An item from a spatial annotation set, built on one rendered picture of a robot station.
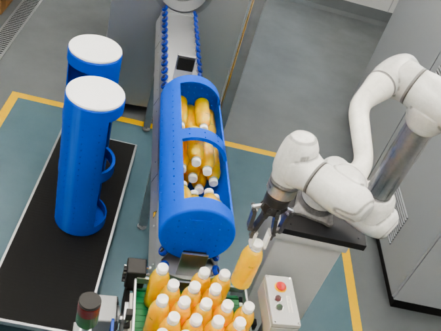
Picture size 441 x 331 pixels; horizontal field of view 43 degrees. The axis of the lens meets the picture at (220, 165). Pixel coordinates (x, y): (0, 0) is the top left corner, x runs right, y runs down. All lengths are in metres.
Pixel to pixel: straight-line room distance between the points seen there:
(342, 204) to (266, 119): 3.32
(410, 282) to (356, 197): 2.16
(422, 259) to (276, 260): 1.19
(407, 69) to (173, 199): 0.91
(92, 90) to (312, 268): 1.31
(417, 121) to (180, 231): 0.90
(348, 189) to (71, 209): 1.92
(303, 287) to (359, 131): 1.15
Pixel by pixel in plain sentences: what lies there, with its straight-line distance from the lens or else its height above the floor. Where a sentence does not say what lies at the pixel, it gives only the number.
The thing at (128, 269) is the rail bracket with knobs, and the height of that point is 1.00.
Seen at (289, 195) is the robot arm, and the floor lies 1.61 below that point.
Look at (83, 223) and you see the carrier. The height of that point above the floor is 0.26.
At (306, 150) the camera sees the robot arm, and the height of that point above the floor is 1.77.
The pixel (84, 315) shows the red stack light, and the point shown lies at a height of 1.23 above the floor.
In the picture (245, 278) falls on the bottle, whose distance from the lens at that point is 1.85.
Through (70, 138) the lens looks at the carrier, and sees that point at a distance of 2.78.
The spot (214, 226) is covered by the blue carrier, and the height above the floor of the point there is 1.15.
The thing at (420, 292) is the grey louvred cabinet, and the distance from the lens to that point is 3.67.
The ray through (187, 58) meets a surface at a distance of 3.07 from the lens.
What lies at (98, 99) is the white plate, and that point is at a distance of 2.69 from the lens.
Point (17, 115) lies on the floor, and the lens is 4.23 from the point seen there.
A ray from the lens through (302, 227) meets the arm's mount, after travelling 2.35.
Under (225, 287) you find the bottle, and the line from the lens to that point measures 1.99.
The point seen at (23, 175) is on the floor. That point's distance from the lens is 3.76.
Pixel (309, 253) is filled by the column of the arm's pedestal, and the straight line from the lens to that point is 2.45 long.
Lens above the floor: 2.61
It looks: 39 degrees down
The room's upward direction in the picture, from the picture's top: 18 degrees clockwise
